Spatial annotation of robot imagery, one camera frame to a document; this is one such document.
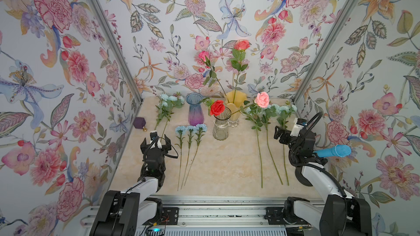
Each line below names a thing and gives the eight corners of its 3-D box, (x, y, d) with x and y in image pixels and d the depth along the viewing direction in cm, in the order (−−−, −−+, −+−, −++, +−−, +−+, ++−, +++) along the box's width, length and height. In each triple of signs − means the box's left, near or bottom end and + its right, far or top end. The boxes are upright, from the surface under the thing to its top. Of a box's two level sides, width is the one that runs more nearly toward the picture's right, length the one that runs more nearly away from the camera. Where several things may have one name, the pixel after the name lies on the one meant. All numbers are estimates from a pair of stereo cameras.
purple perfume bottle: (133, 131, 106) (131, 127, 103) (137, 120, 111) (134, 117, 108) (146, 131, 106) (144, 127, 103) (149, 120, 111) (147, 117, 108)
